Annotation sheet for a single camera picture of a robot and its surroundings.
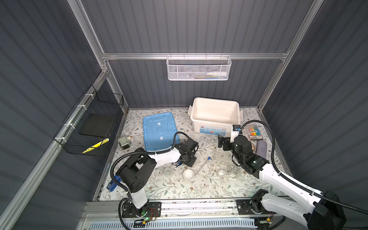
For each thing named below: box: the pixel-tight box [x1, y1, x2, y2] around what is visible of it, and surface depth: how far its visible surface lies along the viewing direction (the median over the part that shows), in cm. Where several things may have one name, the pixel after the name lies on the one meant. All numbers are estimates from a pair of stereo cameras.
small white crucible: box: [217, 169, 226, 178], surface depth 85 cm
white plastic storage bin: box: [188, 96, 243, 137], surface depth 107 cm
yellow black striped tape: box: [81, 138, 110, 154], surface depth 68 cm
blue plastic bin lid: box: [142, 112, 180, 152], surface depth 110 cm
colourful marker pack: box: [249, 126, 264, 141], surface depth 104 cm
